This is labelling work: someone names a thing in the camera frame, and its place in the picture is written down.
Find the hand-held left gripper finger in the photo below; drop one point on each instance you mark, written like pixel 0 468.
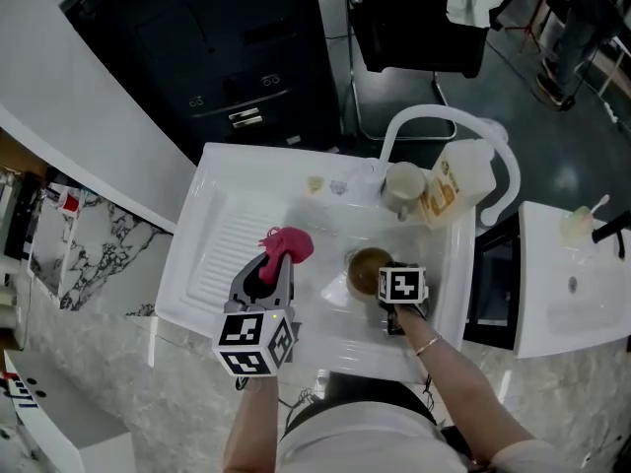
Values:
pixel 236 286
pixel 286 284

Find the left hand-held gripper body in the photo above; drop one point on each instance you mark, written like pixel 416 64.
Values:
pixel 251 338

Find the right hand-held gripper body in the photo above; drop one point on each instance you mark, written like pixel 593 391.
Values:
pixel 401 286

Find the red cloth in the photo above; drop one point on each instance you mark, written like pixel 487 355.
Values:
pixel 291 244

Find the brown bowl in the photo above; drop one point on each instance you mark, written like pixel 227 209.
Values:
pixel 365 269

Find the person's right forearm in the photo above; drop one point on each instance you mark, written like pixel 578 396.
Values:
pixel 468 397

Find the person's left forearm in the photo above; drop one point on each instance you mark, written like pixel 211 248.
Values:
pixel 249 426

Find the white sink with drainboard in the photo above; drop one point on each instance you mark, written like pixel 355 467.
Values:
pixel 236 244

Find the black washbasin stand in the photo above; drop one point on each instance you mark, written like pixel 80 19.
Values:
pixel 493 289

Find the white mug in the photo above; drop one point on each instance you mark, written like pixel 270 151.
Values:
pixel 404 185

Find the detergent bottle with orange label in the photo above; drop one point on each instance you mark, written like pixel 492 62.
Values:
pixel 458 180

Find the marble slab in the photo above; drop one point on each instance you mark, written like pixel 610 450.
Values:
pixel 98 254

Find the person's white shirt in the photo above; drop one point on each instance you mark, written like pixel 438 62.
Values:
pixel 355 441

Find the white washbasin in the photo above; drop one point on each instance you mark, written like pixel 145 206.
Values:
pixel 567 323

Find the white curved faucet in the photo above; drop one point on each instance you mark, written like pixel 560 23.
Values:
pixel 443 111

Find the translucent cup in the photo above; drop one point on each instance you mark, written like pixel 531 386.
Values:
pixel 576 224

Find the red cup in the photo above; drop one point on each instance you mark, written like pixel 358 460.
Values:
pixel 69 201

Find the white box cabinet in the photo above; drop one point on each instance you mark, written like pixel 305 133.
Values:
pixel 69 412

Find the white toothbrush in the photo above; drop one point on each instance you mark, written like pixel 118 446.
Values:
pixel 600 204

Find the black faucet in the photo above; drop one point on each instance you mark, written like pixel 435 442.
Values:
pixel 611 232

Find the black cabinet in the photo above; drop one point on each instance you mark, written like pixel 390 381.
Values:
pixel 197 52

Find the black chair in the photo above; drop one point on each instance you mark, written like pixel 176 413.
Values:
pixel 409 22

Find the white power strip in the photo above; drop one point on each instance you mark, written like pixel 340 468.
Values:
pixel 611 111

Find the red tripod stand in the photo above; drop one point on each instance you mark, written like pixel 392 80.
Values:
pixel 535 18

